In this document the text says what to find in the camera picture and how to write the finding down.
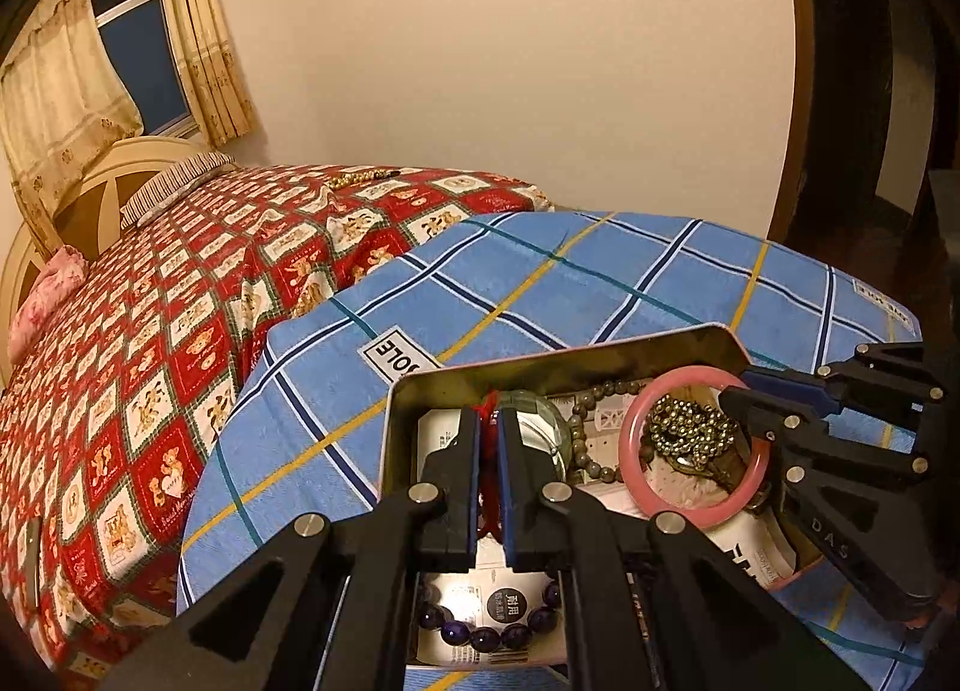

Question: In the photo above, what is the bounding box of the metallic ball bead necklace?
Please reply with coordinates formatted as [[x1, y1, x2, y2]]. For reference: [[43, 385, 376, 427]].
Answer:
[[646, 393, 740, 472]]

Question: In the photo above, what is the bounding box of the blue plaid folded blanket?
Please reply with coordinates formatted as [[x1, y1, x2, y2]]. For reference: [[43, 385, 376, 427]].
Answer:
[[175, 210, 928, 691]]

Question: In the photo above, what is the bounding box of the pink bangle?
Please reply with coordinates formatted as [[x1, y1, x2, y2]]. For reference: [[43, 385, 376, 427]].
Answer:
[[619, 364, 771, 528]]

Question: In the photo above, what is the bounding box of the white printed paper card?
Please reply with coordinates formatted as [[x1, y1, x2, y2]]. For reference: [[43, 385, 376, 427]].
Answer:
[[416, 390, 797, 670]]

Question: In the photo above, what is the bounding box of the dark remote on bed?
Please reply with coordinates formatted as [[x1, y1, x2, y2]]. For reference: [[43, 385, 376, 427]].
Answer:
[[23, 517, 43, 611]]

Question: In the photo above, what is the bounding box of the red cord ornament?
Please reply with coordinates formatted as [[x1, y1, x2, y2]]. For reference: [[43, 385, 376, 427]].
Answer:
[[477, 392, 503, 543]]

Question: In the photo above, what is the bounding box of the brown wooden bead bracelet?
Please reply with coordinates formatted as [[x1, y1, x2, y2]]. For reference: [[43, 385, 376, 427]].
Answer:
[[565, 379, 651, 486]]

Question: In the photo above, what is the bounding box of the left beige curtain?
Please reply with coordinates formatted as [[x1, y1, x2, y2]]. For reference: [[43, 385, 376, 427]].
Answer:
[[2, 0, 143, 255]]

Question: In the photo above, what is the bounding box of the checkered pillow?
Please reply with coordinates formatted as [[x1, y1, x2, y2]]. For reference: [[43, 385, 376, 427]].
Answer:
[[121, 151, 236, 231]]

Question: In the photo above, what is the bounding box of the beige curtain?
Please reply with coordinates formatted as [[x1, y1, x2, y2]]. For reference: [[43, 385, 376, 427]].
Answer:
[[2, 0, 143, 255], [161, 0, 254, 148]]

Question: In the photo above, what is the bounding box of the pink metal tin box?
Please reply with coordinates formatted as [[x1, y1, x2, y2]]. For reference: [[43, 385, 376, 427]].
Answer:
[[377, 322, 820, 670]]

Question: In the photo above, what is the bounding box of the cream wooden headboard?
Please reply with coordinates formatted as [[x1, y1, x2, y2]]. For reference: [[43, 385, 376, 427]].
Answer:
[[2, 135, 210, 384]]

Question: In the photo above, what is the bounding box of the red patterned bedspread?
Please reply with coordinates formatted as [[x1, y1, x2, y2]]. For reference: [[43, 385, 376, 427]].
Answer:
[[2, 166, 547, 689]]

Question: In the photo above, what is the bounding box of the dark window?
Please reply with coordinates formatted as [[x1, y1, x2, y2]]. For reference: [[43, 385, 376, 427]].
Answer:
[[91, 0, 197, 138]]

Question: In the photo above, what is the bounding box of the green jade bracelet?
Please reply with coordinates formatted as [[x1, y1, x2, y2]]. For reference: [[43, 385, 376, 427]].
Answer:
[[494, 390, 576, 481]]

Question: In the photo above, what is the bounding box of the right beige curtain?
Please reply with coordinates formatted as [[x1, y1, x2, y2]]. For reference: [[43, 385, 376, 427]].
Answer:
[[161, 0, 254, 148]]

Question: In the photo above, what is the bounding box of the dark purple bead bracelet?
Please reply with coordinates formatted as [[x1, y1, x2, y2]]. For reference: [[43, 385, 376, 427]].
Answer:
[[416, 579, 565, 656]]

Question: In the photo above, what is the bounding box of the pink cloth bundle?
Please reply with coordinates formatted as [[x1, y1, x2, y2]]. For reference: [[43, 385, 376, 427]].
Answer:
[[7, 246, 88, 366]]

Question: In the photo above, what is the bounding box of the gold beaded item on bed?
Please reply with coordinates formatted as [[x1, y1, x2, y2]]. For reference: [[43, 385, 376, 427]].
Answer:
[[324, 167, 400, 190]]

